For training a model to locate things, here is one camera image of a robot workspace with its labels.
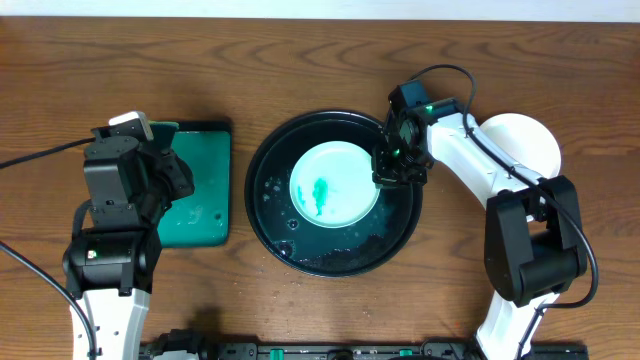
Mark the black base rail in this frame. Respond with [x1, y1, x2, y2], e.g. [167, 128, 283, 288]
[139, 329, 589, 360]

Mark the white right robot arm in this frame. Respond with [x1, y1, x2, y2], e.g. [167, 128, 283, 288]
[373, 98, 599, 359]

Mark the round black tray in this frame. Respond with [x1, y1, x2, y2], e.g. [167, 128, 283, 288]
[245, 110, 423, 277]

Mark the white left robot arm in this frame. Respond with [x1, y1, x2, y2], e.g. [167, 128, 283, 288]
[63, 135, 194, 359]

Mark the mint green stained plate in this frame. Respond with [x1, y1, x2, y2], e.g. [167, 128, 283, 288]
[289, 141, 380, 229]

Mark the green yellow sponge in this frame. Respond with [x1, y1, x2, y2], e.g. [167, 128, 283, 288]
[150, 121, 179, 152]

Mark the white stained plate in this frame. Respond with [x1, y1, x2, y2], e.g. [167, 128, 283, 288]
[480, 113, 561, 178]

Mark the green rectangular water tray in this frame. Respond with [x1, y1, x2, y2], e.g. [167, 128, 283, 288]
[158, 121, 232, 248]

